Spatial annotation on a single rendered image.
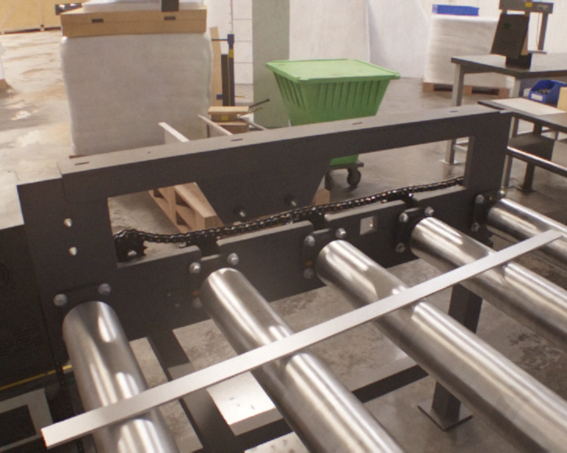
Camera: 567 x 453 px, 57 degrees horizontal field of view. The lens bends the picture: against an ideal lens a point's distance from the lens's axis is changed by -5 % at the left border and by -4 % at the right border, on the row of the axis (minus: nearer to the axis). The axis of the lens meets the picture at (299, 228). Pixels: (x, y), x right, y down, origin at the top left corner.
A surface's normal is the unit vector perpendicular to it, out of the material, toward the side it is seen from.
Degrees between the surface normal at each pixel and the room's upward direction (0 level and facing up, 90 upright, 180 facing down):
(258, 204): 90
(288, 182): 90
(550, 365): 0
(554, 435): 42
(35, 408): 90
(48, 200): 90
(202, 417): 0
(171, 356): 0
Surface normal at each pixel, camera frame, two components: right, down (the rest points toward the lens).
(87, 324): -0.11, -0.86
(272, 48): 0.00, 0.43
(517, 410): -0.69, -0.38
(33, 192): 0.49, 0.38
